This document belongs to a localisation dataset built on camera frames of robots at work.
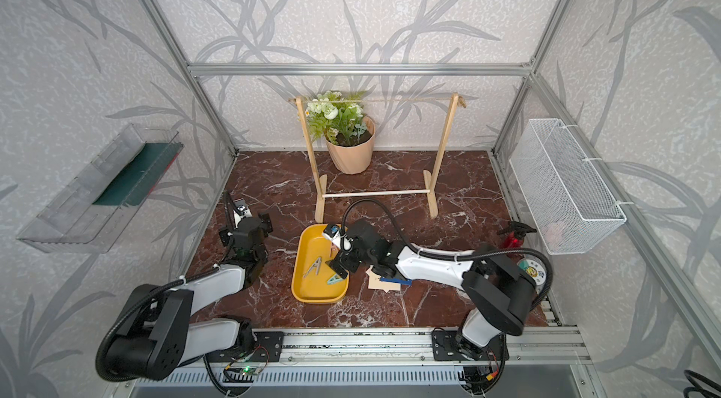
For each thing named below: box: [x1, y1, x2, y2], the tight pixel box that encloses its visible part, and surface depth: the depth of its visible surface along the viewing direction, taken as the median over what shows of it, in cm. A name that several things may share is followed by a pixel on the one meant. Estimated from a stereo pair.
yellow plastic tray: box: [291, 223, 350, 303], surface depth 86 cm
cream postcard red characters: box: [365, 264, 401, 293], surface depth 86 cm
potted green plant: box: [306, 91, 377, 175], surface depth 100 cm
